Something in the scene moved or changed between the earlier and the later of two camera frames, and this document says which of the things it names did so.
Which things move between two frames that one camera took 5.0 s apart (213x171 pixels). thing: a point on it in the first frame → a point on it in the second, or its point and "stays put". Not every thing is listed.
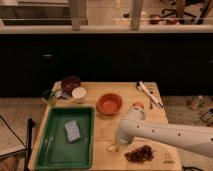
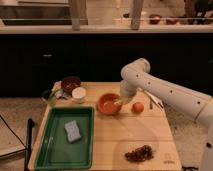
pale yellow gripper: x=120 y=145 → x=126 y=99
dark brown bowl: x=69 y=83 stays put
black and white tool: x=140 y=85 stays put
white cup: x=78 y=94 stays put
